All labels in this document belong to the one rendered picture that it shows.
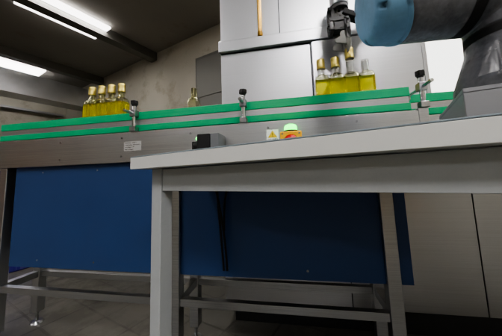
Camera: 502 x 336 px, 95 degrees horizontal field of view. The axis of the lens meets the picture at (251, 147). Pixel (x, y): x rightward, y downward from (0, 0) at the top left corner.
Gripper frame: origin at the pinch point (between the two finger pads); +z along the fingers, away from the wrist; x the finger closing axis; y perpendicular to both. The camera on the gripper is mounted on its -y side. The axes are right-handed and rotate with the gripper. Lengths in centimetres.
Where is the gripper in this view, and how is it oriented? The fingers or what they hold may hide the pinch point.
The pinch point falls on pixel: (348, 51)
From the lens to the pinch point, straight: 111.7
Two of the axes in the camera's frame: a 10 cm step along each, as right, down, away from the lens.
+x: -2.0, -1.0, -9.7
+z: 0.4, 9.9, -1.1
